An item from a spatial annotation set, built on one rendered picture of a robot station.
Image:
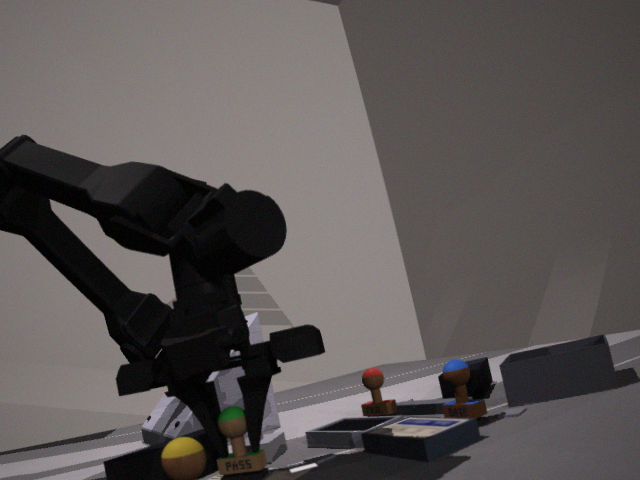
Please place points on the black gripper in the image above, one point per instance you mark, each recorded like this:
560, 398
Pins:
259, 362

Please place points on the brown wooden hand stamp with red top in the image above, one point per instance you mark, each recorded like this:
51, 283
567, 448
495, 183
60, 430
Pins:
373, 379

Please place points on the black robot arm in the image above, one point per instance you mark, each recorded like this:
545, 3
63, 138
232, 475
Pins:
144, 208

